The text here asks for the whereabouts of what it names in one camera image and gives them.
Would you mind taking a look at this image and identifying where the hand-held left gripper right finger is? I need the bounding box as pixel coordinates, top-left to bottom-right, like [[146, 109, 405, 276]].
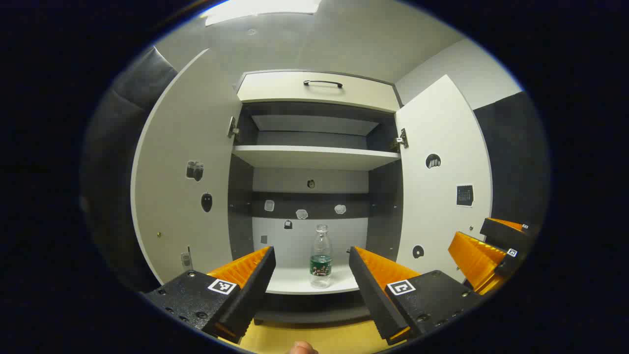
[[348, 246, 485, 346]]

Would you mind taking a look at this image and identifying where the white cabinet door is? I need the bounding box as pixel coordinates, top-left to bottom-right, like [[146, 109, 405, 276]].
[[395, 74, 493, 285], [130, 48, 242, 286]]

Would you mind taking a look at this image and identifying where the white cabinet drawer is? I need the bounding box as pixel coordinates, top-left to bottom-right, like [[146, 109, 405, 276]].
[[237, 71, 400, 113]]

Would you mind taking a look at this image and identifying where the ceiling light panel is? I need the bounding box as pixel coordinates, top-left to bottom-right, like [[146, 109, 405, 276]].
[[199, 0, 322, 26]]

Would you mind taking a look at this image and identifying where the clear plastic bottle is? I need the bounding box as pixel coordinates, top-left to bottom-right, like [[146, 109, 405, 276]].
[[309, 224, 334, 289]]

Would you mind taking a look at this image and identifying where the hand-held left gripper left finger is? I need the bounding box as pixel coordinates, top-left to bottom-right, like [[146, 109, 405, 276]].
[[140, 246, 277, 345]]

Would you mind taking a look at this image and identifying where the white grey cabinet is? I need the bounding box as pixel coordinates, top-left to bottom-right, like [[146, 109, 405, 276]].
[[227, 69, 404, 325]]

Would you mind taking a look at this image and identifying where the white cabinet shelf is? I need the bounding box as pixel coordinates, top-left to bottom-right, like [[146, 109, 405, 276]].
[[232, 145, 401, 171], [265, 265, 360, 295]]

